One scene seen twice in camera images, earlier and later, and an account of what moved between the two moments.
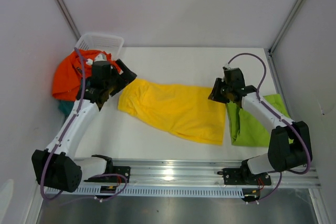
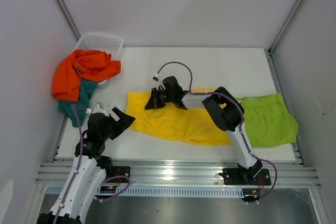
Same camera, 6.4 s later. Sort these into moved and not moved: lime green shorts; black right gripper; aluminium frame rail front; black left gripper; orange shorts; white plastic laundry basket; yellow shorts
Moved: yellow shorts; black left gripper; black right gripper
Not moved: white plastic laundry basket; aluminium frame rail front; orange shorts; lime green shorts
